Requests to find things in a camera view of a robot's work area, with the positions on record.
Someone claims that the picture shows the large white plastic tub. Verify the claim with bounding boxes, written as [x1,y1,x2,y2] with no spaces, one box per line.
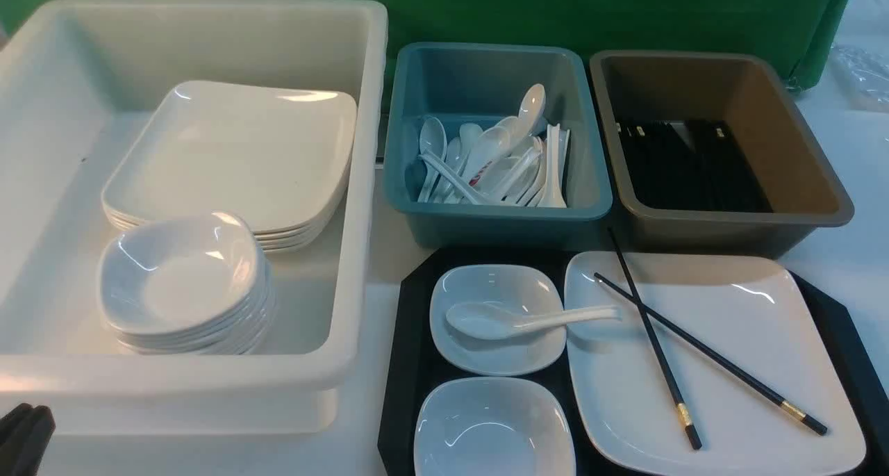
[1,0,388,437]

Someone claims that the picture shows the black serving tray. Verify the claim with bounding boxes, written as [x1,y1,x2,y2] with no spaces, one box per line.
[377,246,887,475]

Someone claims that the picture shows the pile of black chopsticks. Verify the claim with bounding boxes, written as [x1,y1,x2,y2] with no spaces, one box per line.
[616,119,774,213]

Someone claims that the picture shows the white ceramic spoon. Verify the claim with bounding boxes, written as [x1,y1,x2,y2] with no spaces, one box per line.
[445,302,622,341]

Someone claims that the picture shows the stack of white square plates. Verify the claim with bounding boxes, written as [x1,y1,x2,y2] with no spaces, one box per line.
[101,80,358,252]

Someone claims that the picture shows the stack of white bowls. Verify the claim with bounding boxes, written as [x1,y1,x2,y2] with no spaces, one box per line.
[96,212,280,355]

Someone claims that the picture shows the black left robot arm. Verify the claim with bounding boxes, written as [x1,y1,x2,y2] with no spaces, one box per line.
[1,403,56,475]

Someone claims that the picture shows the large white square plate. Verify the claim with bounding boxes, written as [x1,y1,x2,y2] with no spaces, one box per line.
[564,251,866,475]

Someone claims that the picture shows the brown plastic bin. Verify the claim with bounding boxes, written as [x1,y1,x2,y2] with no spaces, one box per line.
[588,51,854,258]

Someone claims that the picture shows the white bowl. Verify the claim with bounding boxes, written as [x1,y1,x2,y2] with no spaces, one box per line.
[413,377,576,475]
[429,264,567,377]

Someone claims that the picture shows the teal plastic bin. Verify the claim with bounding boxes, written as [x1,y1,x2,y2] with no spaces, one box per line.
[382,42,613,251]

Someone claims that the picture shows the pile of white spoons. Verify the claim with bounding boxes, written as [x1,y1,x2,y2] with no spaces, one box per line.
[406,83,571,208]

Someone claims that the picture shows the clear plastic wrap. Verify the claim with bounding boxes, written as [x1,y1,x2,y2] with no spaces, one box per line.
[831,43,888,114]

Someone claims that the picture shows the green backdrop cloth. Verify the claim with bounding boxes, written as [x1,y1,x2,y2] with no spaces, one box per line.
[2,0,849,89]

